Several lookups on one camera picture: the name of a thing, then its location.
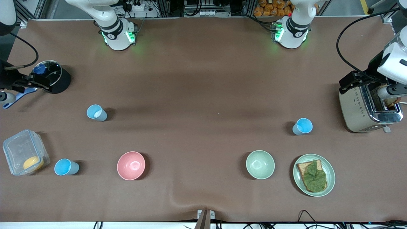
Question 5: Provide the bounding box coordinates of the light blue plastic cup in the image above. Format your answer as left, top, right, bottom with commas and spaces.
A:
54, 158, 80, 176
87, 104, 108, 122
293, 118, 313, 135

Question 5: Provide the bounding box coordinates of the glass lid with blue knob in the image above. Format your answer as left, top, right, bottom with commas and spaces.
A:
32, 60, 62, 88

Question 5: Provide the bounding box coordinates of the beige and chrome toaster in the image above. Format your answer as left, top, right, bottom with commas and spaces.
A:
339, 83, 404, 133

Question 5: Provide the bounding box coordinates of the brown toast slice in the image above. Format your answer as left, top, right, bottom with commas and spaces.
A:
383, 95, 402, 108

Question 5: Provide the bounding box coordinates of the clear plastic food container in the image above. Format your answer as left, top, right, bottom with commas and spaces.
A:
3, 129, 51, 176

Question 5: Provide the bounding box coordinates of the yellow round food piece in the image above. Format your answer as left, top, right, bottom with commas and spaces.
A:
23, 156, 44, 171

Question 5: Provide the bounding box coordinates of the pale green plate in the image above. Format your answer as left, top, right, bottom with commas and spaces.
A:
293, 154, 335, 197

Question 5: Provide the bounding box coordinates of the bread slice with brown crust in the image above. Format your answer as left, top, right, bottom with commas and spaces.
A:
297, 160, 328, 193

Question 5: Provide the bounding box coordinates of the green lettuce leaf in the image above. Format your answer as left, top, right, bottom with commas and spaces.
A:
302, 160, 327, 192

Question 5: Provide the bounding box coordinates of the bag of orange bread rolls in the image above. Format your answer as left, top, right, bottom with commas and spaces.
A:
253, 0, 293, 17

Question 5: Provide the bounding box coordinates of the pale green bowl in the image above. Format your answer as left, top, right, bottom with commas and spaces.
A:
246, 150, 275, 180

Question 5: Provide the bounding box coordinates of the white power strip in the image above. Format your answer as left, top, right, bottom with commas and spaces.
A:
126, 0, 150, 12

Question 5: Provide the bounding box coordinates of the pink bowl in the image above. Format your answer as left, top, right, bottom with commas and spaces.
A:
117, 151, 146, 181

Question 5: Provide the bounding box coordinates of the brown table cloth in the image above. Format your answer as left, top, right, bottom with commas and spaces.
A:
0, 16, 407, 223

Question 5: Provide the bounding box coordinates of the black pot with blue handle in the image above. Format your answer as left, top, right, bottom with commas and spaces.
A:
3, 60, 71, 109

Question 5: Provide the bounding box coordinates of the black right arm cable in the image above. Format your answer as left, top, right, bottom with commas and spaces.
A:
10, 32, 39, 69

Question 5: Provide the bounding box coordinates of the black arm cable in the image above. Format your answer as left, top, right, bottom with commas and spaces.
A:
336, 9, 402, 80
10, 32, 39, 69

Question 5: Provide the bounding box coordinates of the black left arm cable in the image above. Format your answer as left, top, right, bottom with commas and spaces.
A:
336, 9, 402, 80

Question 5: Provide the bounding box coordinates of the black looped floor cable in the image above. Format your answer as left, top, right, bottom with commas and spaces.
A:
297, 210, 318, 229

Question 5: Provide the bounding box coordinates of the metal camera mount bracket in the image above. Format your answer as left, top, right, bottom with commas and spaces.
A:
197, 209, 215, 229

